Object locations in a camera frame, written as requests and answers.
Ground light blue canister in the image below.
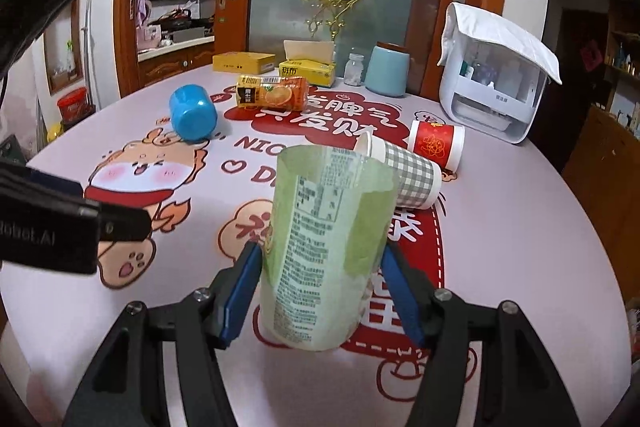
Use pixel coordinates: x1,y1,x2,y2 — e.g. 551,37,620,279
363,42,410,98

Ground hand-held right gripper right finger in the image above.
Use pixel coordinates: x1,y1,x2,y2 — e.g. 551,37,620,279
380,240,582,427

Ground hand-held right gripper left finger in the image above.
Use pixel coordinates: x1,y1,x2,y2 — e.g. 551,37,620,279
62,241,262,427

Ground wooden side cabinet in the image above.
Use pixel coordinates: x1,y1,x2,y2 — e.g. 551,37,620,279
561,106,640,233

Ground white storage organizer box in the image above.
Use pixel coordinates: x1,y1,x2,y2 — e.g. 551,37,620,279
438,27,550,146

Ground small glass jar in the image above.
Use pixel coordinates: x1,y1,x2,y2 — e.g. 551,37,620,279
343,53,366,87

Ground red paper cup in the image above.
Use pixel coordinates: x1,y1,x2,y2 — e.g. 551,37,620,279
407,119,466,173

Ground white cloth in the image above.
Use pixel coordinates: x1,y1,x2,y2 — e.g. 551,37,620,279
437,2,564,86

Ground wooden kitchen base cabinets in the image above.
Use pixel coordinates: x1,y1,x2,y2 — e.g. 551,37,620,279
137,42,217,88

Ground dark wooden shelf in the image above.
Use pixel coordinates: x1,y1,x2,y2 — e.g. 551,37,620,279
604,0,640,120

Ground red bucket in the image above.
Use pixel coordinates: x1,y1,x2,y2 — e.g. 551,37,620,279
56,87,89,120

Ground yellow tissue box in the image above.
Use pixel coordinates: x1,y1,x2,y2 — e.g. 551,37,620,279
278,40,337,88

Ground yellow flat box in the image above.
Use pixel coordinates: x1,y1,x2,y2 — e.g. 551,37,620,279
212,51,276,74

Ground green paper cup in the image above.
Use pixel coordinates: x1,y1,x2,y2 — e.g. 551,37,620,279
261,144,402,353

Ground orange juice carton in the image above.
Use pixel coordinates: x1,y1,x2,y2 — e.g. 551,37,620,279
235,75,309,112

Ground blue plastic cup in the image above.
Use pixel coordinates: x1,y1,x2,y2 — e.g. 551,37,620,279
168,84,217,143

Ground grey checkered paper cup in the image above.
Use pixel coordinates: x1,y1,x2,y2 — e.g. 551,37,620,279
354,130,444,210

